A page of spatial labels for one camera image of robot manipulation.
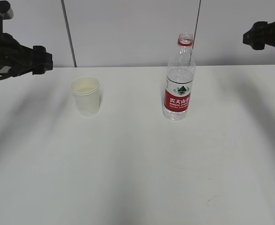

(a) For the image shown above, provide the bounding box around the white paper cup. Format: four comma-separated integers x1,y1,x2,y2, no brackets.
70,77,100,117

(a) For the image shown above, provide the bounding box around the clear water bottle red label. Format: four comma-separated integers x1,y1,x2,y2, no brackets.
163,32,196,120

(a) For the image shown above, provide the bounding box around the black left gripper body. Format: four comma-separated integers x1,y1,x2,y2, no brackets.
0,33,33,77

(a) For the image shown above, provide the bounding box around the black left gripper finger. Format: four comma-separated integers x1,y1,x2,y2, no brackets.
32,45,53,75

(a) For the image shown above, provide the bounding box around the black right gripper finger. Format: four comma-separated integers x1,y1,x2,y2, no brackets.
242,21,268,50

